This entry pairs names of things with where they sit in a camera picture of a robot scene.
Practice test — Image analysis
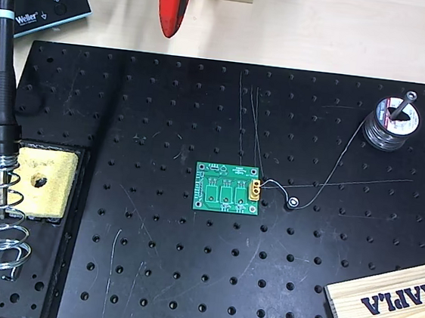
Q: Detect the green circuit board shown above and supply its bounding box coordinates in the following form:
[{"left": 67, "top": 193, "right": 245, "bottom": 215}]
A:
[{"left": 191, "top": 159, "right": 265, "bottom": 217}]

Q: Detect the yellow power connector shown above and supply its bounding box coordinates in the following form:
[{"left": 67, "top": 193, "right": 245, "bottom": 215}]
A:
[{"left": 246, "top": 178, "right": 265, "bottom": 203}]

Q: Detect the yellow cleaning sponge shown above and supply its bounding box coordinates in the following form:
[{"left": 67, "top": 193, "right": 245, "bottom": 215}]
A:
[{"left": 3, "top": 144, "right": 81, "bottom": 225}]

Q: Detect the screw with washer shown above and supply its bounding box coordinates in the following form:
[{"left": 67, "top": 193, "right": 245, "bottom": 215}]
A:
[{"left": 284, "top": 195, "right": 301, "bottom": 213}]

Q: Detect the metal bolt through spool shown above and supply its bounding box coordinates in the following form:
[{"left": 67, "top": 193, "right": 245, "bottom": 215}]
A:
[{"left": 389, "top": 88, "right": 420, "bottom": 124}]

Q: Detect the black perforated breadboard plate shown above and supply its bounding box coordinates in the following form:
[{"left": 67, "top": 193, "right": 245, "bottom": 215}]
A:
[{"left": 0, "top": 36, "right": 425, "bottom": 318}]

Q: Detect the black stand with spring holder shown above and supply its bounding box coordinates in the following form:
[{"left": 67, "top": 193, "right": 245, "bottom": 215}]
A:
[{"left": 0, "top": 123, "right": 97, "bottom": 318}]

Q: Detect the wooden plank with KAPLA print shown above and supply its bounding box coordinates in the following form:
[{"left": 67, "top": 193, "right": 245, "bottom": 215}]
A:
[{"left": 321, "top": 249, "right": 425, "bottom": 318}]

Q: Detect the thin solder wire strand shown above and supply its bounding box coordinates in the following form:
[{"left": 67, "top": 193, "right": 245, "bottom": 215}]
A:
[{"left": 259, "top": 110, "right": 368, "bottom": 217}]

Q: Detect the solder wire spool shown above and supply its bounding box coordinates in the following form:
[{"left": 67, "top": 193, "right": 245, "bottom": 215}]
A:
[{"left": 360, "top": 91, "right": 425, "bottom": 155}]

